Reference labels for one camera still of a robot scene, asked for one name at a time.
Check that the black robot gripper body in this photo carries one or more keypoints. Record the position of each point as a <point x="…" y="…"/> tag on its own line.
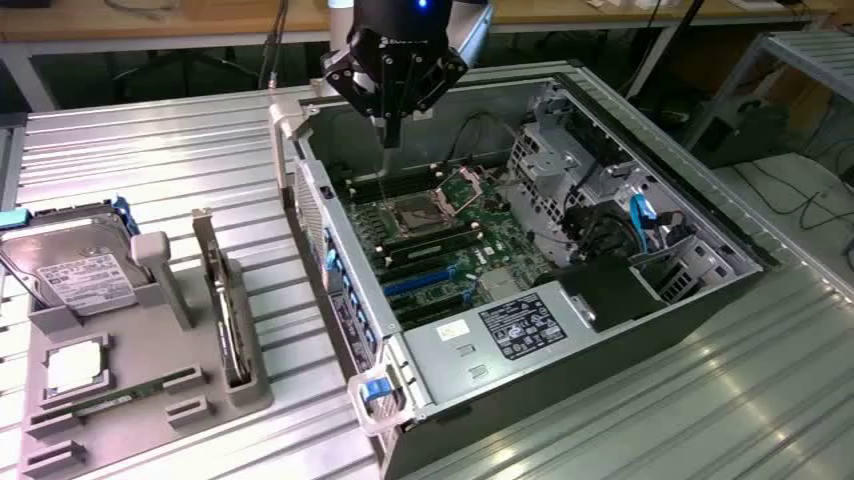
<point x="401" y="30"/>

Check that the grey parts rack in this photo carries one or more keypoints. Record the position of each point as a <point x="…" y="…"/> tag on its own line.
<point x="147" y="360"/>

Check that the metal socket cover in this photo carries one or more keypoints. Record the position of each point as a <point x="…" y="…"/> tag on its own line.
<point x="467" y="192"/>

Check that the black chair base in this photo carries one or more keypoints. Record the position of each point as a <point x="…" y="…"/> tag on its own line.
<point x="200" y="60"/>

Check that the green loose RAM stick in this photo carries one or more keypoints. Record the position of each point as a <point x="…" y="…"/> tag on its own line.
<point x="114" y="397"/>

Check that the blue case release latch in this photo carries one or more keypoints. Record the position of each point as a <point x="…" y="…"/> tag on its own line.
<point x="375" y="389"/>

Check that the graphics card with metal bracket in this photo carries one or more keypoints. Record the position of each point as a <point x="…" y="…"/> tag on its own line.
<point x="230" y="320"/>

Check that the low metal disk bay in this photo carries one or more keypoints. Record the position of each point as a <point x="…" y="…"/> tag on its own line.
<point x="694" y="270"/>

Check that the blue slot retention clip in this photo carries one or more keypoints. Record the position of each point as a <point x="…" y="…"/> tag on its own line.
<point x="363" y="321"/>
<point x="354" y="301"/>
<point x="371" y="341"/>
<point x="327" y="247"/>

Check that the silver CPU chip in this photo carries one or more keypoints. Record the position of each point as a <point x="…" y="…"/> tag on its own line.
<point x="74" y="365"/>

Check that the installed RAM stick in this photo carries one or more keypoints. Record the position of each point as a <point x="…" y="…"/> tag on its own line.
<point x="427" y="251"/>

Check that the open grey PC case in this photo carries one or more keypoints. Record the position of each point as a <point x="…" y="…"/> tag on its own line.
<point x="374" y="120"/>

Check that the silver chipset heat sink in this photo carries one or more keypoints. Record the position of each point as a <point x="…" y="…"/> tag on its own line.
<point x="502" y="282"/>

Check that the black expansion slot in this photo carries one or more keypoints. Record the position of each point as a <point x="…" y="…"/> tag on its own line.
<point x="427" y="302"/>
<point x="414" y="267"/>

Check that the blue disk caddy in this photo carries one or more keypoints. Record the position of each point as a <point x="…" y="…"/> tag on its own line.
<point x="14" y="219"/>

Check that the blue expansion slot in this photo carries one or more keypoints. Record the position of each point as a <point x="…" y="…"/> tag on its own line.
<point x="421" y="282"/>

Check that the grey power supply unit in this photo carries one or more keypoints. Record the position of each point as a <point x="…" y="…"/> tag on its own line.
<point x="461" y="350"/>

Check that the black RAM slot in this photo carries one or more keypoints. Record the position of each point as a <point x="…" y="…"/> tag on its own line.
<point x="374" y="194"/>
<point x="407" y="179"/>

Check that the slatted metal side table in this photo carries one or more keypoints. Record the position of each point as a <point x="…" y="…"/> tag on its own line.
<point x="814" y="55"/>

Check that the tall metal disk bay cage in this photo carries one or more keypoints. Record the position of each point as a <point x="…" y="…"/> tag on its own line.
<point x="547" y="200"/>

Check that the CPU socket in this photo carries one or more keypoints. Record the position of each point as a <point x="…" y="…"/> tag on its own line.
<point x="417" y="215"/>

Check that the silver hard disk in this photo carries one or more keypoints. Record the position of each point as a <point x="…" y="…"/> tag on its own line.
<point x="67" y="260"/>

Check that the wooden desk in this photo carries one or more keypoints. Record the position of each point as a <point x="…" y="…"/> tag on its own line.
<point x="567" y="12"/>
<point x="134" y="20"/>

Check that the green motherboard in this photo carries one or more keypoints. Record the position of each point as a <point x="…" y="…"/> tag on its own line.
<point x="494" y="240"/>

